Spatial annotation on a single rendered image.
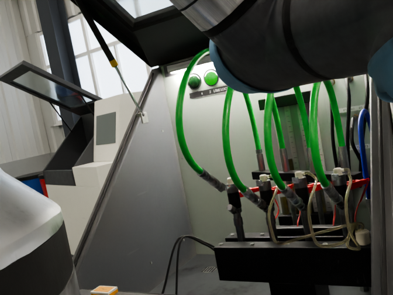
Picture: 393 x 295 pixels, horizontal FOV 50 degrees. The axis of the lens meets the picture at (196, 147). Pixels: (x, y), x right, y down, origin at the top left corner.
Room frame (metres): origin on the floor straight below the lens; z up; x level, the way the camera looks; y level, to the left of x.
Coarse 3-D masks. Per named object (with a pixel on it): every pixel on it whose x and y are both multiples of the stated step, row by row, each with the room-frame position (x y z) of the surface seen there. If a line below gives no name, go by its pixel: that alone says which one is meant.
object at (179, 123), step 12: (192, 60) 0.90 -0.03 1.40; (180, 84) 0.85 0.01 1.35; (180, 96) 0.83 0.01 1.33; (180, 108) 0.82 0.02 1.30; (252, 108) 1.13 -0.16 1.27; (180, 120) 0.81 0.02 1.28; (252, 120) 1.13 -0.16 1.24; (180, 132) 0.81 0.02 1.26; (180, 144) 0.81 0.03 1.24; (192, 168) 0.84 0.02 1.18
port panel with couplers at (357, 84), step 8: (336, 80) 1.10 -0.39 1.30; (352, 80) 1.07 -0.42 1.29; (360, 80) 1.07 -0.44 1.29; (336, 88) 1.10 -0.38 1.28; (344, 88) 1.09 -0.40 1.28; (352, 88) 1.08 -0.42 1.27; (360, 88) 1.07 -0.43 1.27; (328, 96) 1.11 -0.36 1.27; (336, 96) 1.10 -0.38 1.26; (344, 96) 1.09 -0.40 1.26; (352, 96) 1.08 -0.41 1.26; (360, 96) 1.07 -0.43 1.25; (328, 104) 1.11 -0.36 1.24; (344, 104) 1.09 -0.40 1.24; (352, 104) 1.09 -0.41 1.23; (360, 104) 1.08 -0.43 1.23; (328, 112) 1.12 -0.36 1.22; (344, 112) 1.10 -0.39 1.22; (352, 112) 1.09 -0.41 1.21; (328, 120) 1.12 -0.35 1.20; (344, 120) 1.10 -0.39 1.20; (344, 128) 1.10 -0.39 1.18; (336, 136) 1.11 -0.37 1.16; (344, 136) 1.10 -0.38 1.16; (368, 136) 1.07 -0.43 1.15; (336, 144) 1.11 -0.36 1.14; (368, 144) 1.07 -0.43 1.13; (336, 152) 1.11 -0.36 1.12; (352, 152) 1.09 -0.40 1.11; (368, 152) 1.07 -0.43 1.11; (352, 160) 1.10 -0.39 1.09; (368, 160) 1.08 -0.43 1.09; (352, 168) 1.10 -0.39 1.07; (368, 168) 1.08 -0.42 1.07
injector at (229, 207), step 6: (234, 186) 0.95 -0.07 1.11; (228, 192) 0.96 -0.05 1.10; (234, 192) 0.95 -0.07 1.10; (228, 198) 0.96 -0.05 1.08; (234, 198) 0.95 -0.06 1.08; (234, 204) 0.95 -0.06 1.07; (240, 204) 0.96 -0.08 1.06; (234, 210) 0.95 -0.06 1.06; (240, 210) 0.96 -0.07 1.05; (234, 216) 0.96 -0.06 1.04; (240, 216) 0.96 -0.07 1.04; (234, 222) 0.97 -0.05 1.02; (240, 222) 0.96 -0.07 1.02; (240, 228) 0.96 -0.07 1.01; (240, 234) 0.96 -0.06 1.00; (240, 240) 0.96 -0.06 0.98
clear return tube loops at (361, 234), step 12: (348, 168) 0.84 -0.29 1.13; (276, 192) 0.86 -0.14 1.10; (312, 192) 0.81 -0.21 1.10; (348, 192) 0.77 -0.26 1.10; (348, 216) 0.73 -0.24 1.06; (312, 228) 0.77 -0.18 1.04; (336, 228) 0.82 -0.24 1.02; (348, 228) 0.73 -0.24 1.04; (276, 240) 0.81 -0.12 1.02; (288, 240) 0.82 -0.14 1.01; (348, 240) 0.78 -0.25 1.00; (360, 240) 0.80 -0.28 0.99
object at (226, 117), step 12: (228, 96) 0.83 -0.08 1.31; (228, 108) 0.82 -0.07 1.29; (276, 108) 1.05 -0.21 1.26; (228, 120) 0.80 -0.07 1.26; (276, 120) 1.06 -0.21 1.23; (228, 132) 0.80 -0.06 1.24; (228, 144) 0.79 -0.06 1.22; (228, 156) 0.79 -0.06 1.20; (228, 168) 0.79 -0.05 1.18; (288, 168) 1.06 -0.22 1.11; (240, 192) 0.83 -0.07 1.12; (252, 192) 0.84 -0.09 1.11; (264, 204) 0.89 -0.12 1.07
